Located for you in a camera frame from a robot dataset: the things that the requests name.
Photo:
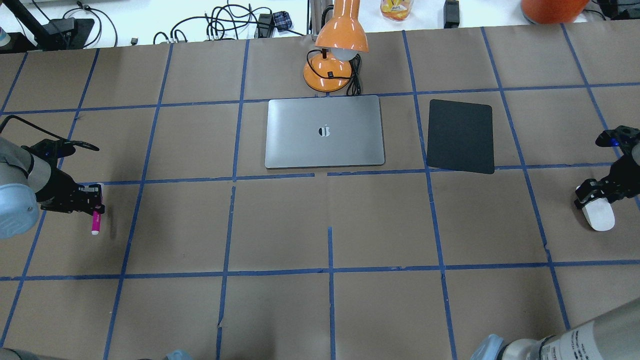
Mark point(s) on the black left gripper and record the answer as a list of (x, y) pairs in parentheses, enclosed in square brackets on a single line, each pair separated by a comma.
[(56, 188)]

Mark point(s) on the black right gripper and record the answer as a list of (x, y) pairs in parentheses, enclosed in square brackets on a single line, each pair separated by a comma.
[(621, 183)]

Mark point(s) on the pink marker pen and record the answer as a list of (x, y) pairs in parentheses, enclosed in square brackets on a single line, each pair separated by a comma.
[(96, 221)]

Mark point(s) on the white computer mouse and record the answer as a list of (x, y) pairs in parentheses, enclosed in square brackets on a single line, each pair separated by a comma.
[(598, 212)]

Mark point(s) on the black mousepad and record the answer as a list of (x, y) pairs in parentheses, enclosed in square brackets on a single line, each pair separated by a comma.
[(460, 136)]

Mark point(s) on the orange round container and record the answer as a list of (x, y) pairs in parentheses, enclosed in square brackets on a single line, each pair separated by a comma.
[(552, 11)]

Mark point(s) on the black power adapter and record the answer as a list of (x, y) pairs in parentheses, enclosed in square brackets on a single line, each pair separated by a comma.
[(451, 14)]

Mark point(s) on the grey closed laptop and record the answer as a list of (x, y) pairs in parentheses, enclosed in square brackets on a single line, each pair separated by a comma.
[(330, 131)]

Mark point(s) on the orange snack bag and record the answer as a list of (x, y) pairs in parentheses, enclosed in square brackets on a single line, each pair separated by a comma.
[(396, 10)]

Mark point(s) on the orange desk lamp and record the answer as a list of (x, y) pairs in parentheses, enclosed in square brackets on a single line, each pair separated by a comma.
[(334, 64)]

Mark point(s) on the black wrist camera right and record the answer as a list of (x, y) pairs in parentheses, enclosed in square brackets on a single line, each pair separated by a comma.
[(623, 137)]

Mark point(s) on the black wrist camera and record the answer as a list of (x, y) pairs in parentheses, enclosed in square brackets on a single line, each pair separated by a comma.
[(623, 137), (50, 150)]

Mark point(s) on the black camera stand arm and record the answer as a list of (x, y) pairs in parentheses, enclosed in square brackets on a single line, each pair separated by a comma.
[(51, 38)]

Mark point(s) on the aluminium frame post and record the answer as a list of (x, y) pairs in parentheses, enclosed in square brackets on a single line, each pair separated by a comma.
[(318, 14)]

